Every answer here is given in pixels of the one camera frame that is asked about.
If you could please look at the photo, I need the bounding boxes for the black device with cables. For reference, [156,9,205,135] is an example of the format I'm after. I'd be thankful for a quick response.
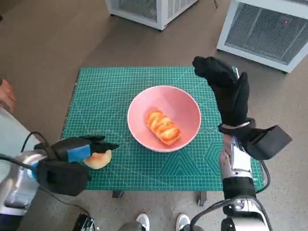
[74,213,101,231]

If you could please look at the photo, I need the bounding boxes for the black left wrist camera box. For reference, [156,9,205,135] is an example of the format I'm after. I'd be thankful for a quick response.
[36,160,91,197]

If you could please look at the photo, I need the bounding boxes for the small white mesh cabinet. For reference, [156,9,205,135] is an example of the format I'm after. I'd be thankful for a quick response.
[105,0,199,31]

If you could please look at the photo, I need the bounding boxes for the large white mesh cabinet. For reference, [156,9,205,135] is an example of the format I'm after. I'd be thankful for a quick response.
[216,0,308,74]

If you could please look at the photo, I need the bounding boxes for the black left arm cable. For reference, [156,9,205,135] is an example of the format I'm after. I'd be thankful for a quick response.
[23,131,58,159]

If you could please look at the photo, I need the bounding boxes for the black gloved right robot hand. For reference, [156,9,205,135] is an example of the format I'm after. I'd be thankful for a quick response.
[192,56,250,126]

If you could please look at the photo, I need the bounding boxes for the twisted toy bread loaf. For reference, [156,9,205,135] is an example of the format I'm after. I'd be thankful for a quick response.
[146,109,181,146]

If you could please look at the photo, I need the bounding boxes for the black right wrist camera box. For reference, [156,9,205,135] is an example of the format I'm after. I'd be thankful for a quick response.
[243,125,293,161]

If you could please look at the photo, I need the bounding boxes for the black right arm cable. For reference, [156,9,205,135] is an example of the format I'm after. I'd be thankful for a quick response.
[255,160,271,193]

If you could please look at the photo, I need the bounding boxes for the white shoe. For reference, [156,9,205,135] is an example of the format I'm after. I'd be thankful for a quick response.
[136,213,151,231]
[176,213,193,231]

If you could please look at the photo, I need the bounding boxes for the bare left robot hand blue tape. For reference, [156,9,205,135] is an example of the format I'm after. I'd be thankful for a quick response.
[49,135,120,164]

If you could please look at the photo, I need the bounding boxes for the round toy bread bun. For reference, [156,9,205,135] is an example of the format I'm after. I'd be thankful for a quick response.
[83,149,113,170]

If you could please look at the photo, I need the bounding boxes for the pink bowl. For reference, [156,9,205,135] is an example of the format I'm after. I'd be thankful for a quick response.
[127,86,202,154]

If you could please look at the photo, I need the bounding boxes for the person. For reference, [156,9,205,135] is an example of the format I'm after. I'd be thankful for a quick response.
[0,107,33,159]

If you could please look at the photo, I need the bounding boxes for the black floor cable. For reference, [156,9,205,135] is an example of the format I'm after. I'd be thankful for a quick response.
[39,187,90,215]

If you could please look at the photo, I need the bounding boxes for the person's leg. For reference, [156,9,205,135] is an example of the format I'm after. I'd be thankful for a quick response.
[119,221,142,231]

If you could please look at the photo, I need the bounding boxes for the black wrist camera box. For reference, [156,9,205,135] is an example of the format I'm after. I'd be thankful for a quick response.
[36,160,91,197]
[243,125,293,161]

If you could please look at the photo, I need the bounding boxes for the person's hand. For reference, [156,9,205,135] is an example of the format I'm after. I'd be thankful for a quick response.
[0,79,16,113]

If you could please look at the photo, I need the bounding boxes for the green cutting mat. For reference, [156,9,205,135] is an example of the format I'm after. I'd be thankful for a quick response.
[60,66,265,192]

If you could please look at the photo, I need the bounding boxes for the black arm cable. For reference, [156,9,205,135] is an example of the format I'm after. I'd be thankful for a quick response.
[23,131,58,159]
[255,160,271,193]

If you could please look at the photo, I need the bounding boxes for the black right shoulder cable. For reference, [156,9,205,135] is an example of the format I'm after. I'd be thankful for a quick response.
[190,198,239,231]

